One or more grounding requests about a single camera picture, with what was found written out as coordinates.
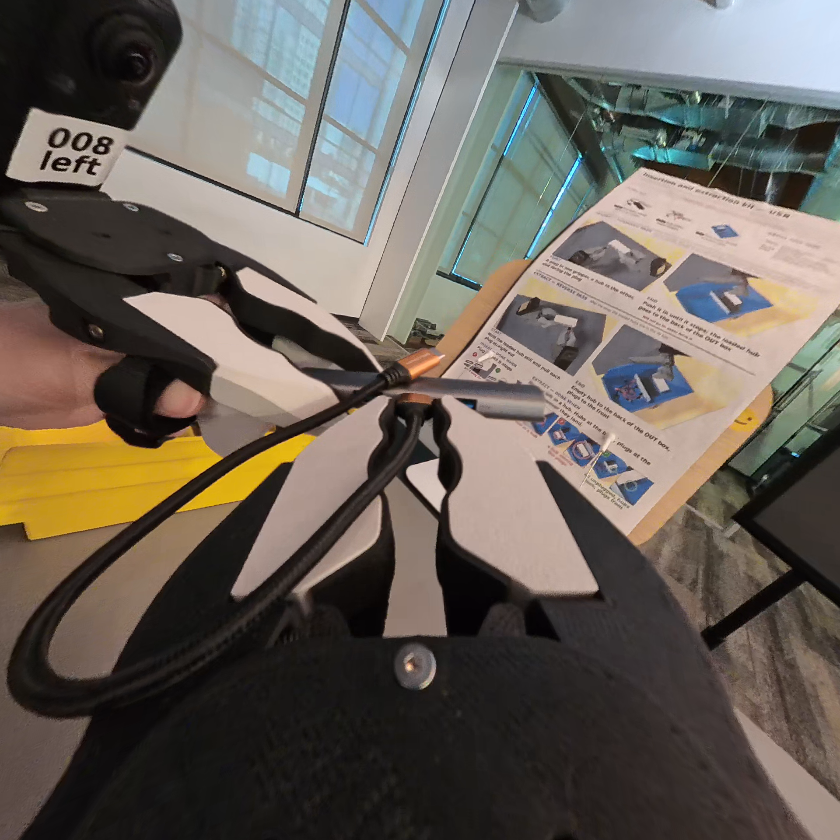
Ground person's left hand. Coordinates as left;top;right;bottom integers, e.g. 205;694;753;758
0;307;210;432

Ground white document stand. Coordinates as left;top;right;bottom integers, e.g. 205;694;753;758
406;457;454;519

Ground black monitor stand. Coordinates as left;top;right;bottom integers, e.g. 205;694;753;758
699;567;809;651

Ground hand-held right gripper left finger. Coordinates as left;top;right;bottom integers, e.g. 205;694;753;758
230;397;396;635

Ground yellow plastic bin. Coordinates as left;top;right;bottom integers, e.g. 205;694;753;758
0;420;316;543

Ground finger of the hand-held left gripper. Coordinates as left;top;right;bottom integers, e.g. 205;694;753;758
123;292;358;455
225;266;387;376

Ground large white framed window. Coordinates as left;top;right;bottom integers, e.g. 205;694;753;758
125;0;454;245

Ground slim grey usb hub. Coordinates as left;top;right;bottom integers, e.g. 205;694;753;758
298;366;549;422

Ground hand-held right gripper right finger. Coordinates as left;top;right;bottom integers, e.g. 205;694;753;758
435;398;605;635

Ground wooden document board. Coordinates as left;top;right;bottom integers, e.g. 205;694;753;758
435;258;775;547

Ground black flat monitor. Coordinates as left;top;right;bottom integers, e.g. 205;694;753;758
731;427;840;573

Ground printed instruction sheet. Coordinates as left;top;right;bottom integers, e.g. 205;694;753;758
446;167;840;536

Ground black cable orange plugs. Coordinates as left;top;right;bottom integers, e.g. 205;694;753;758
7;350;448;721

